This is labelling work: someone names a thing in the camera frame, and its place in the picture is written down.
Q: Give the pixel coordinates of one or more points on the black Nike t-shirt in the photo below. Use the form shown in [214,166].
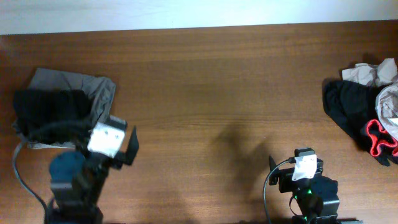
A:
[52,116]

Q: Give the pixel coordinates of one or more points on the beige crumpled garment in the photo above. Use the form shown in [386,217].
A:
[386,109]

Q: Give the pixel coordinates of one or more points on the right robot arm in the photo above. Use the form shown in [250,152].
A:
[315,194]

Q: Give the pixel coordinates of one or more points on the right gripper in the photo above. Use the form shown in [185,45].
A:
[285,179]

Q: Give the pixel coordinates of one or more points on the black and red garment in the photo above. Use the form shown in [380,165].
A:
[352,106]

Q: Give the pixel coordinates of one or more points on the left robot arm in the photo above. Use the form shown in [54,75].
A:
[78,176]

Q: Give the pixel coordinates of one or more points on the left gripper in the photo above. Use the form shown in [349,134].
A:
[117,158]

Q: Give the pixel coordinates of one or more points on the white crumpled garment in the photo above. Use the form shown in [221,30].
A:
[372,75]

